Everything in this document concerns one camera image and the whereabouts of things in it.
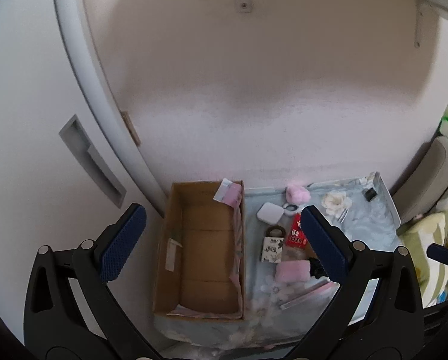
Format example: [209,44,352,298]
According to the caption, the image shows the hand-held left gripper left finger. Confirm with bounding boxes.
[23,203,161,360]

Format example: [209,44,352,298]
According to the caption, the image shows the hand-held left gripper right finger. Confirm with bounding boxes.
[301,205,424,360]

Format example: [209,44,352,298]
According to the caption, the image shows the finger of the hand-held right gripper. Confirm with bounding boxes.
[426,243,448,267]

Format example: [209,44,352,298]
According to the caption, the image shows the red snack box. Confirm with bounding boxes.
[285,212,308,249]

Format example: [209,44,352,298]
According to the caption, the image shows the black scrunchie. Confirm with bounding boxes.
[308,257,327,279]

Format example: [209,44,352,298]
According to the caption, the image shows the pink fluffy pouch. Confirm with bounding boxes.
[275,260,311,282]

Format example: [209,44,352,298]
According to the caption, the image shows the brown cardboard box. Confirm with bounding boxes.
[152,180,246,321]

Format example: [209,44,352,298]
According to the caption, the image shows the green striped blanket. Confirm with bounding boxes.
[398,202,448,308]

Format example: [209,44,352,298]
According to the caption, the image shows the small patterned bag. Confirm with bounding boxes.
[261,225,286,263]

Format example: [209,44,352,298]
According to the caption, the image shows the pink fluffy pompom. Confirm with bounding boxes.
[286,184,310,205]

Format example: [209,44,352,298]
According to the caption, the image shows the white square case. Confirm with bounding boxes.
[256,202,285,226]

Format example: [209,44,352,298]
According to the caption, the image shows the beige chair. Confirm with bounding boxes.
[392,135,448,226]

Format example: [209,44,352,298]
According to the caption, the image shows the pink and white packet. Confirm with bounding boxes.
[213,178,243,208]

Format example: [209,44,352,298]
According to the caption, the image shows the beige door hinge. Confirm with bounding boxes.
[121,110,141,146]

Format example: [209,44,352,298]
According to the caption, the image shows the white door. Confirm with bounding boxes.
[0,0,164,360]

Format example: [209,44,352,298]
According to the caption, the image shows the grey recessed door handle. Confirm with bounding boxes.
[59,115,127,208]

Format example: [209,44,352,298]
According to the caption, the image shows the white door frame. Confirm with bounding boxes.
[51,0,166,218]

